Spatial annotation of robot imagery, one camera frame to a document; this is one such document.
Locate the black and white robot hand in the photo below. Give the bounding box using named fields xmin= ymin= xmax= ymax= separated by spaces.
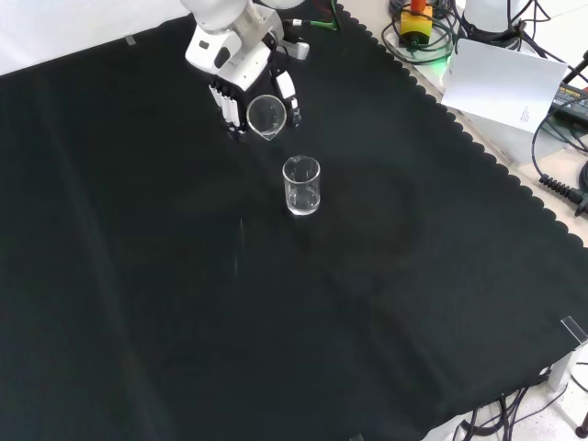
xmin=185 ymin=6 xmax=311 ymax=144

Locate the pale board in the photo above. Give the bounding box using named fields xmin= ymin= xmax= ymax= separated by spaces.
xmin=440 ymin=38 xmax=569 ymax=135

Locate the green cable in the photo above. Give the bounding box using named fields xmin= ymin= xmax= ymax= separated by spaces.
xmin=380 ymin=8 xmax=457 ymax=65

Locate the clear glass beaker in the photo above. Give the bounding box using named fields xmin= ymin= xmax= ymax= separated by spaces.
xmin=246 ymin=94 xmax=288 ymax=141
xmin=281 ymin=155 xmax=322 ymax=217

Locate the black table cloth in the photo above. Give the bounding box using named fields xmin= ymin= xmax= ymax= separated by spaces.
xmin=0 ymin=4 xmax=588 ymax=441

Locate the black power adapter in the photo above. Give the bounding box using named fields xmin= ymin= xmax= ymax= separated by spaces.
xmin=548 ymin=78 xmax=588 ymax=121

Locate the yellow emergency stop button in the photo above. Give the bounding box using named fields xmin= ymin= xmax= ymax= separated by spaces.
xmin=398 ymin=0 xmax=435 ymax=50

